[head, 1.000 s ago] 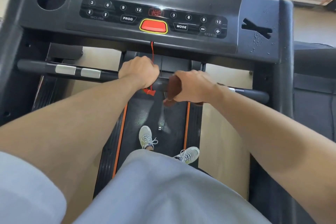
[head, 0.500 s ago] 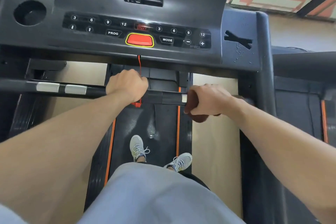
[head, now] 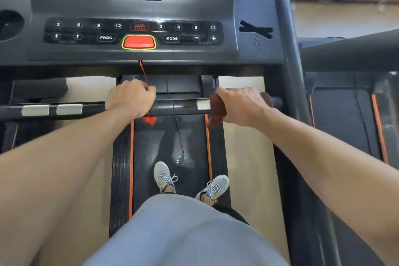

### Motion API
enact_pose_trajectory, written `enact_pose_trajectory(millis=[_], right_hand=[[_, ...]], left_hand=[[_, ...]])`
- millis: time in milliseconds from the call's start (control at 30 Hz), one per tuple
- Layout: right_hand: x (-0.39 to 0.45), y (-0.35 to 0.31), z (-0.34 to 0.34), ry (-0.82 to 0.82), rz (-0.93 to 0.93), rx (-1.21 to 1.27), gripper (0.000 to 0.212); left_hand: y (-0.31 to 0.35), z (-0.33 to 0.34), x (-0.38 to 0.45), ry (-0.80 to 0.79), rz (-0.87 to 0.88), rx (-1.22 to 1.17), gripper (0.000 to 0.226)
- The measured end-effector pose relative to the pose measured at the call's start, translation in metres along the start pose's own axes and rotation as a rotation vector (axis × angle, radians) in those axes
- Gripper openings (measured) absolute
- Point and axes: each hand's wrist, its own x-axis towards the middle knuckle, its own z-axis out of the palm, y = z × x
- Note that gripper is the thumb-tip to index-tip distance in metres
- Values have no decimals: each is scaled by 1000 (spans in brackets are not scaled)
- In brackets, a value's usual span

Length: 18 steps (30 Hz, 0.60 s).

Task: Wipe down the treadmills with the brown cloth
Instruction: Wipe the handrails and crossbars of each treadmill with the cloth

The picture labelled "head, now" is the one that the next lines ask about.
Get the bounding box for person's left hand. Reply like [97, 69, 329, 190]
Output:
[104, 79, 157, 120]

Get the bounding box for person's right hand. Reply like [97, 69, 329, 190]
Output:
[216, 87, 275, 129]

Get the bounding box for brown microfibre cloth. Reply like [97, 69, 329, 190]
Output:
[207, 91, 274, 128]

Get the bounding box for person's left forearm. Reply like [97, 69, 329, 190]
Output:
[0, 107, 138, 266]

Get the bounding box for person's right forearm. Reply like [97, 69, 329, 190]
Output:
[260, 110, 399, 266]

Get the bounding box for person's left grey shoe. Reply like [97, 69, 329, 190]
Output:
[153, 161, 179, 194]

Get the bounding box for person's grey shoe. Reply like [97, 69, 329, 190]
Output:
[153, 161, 179, 194]
[195, 175, 230, 203]

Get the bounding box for person's right grey shoe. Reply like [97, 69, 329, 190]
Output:
[195, 175, 230, 203]

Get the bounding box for person's grey shirt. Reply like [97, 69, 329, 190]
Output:
[82, 193, 291, 266]

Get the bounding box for red safety cord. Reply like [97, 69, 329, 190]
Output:
[138, 60, 158, 126]

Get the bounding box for black cord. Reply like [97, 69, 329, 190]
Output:
[174, 115, 186, 165]

